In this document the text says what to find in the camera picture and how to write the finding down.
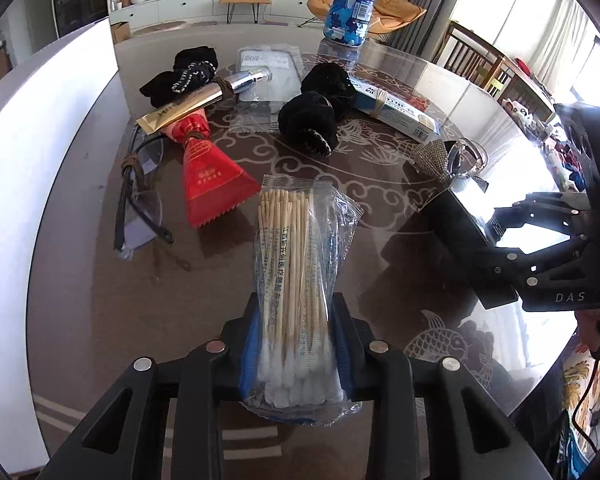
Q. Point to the rhinestone hair clip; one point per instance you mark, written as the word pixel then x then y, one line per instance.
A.
pixel 432 160

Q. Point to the black scrunchie with rhinestones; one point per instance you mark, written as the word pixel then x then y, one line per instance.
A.
pixel 302 120

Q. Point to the brown cardboard box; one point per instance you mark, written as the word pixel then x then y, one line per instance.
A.
pixel 121 32

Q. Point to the brown patterned glass desktop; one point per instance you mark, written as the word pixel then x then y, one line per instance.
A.
pixel 105 310

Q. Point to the orange lounge chair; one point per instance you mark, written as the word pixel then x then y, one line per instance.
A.
pixel 400 12

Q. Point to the phone case in plastic bag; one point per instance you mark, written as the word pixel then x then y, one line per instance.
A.
pixel 280 80

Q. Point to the floral printed cloth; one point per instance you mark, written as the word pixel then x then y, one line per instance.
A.
pixel 575 385

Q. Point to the dark wooden chair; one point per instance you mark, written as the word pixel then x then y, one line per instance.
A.
pixel 472 57

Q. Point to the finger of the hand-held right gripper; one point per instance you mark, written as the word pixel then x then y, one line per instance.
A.
pixel 535 267
pixel 550 212

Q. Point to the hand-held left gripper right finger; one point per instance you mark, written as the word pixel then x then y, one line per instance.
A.
pixel 344 350

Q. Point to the blue white toothpaste box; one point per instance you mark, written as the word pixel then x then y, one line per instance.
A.
pixel 395 110

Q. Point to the clear safety glasses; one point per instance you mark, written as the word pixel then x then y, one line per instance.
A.
pixel 142 210

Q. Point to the red snack packet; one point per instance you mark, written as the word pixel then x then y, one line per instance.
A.
pixel 207 180

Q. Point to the cluttered side table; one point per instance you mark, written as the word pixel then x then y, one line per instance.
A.
pixel 535 110

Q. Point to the white television cabinet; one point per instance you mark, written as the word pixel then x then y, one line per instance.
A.
pixel 190 7

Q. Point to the cotton swab packet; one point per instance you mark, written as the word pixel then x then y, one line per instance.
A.
pixel 290 285

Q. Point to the white cardboard box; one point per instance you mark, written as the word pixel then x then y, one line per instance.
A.
pixel 55 160

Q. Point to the person's right hand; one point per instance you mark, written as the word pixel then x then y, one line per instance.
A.
pixel 587 330

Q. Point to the blue camouflage bottle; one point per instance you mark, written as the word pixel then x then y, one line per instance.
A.
pixel 352 5

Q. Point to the gold cosmetic pump tube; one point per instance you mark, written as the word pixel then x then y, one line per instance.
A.
pixel 190 105

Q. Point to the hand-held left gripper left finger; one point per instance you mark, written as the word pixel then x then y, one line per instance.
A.
pixel 250 345

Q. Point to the wooden bench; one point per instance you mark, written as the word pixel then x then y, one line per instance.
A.
pixel 244 1

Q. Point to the clear plastic hair clip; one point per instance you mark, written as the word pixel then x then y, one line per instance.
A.
pixel 472 157

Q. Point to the glossy black box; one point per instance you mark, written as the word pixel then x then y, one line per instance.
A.
pixel 445 240

